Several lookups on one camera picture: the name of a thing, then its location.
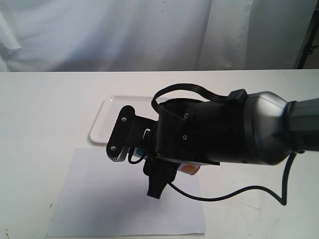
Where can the white paper sheet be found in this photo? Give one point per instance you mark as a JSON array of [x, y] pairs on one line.
[[104, 198]]

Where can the white cloth backdrop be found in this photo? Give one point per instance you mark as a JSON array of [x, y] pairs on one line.
[[151, 35]]

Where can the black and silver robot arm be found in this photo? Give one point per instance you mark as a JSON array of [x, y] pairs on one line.
[[259, 128]]

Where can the spray can with coloured dots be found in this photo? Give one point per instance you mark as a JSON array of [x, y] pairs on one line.
[[189, 168]]

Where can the white rectangular plastic tray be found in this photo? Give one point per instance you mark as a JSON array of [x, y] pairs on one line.
[[109, 111]]

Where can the black tripod stand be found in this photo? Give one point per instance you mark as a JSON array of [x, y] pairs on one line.
[[308, 46]]

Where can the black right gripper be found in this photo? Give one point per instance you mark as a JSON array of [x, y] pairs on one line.
[[177, 137]]

